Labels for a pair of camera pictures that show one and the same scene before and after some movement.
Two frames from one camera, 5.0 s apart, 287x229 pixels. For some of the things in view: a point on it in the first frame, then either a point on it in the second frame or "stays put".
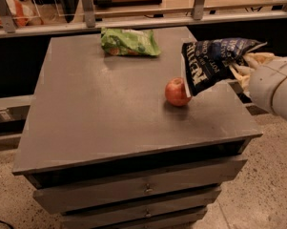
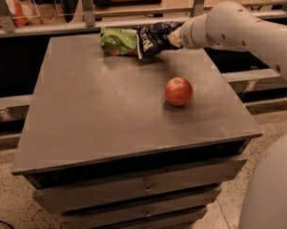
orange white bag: x=25 y=12 stays put
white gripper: x=264 y=86 → x=188 y=34
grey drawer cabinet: x=116 y=142 stays put
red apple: x=175 y=93 stays put
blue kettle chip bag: x=209 y=60 → x=152 y=39
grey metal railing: x=3 y=25 stays put
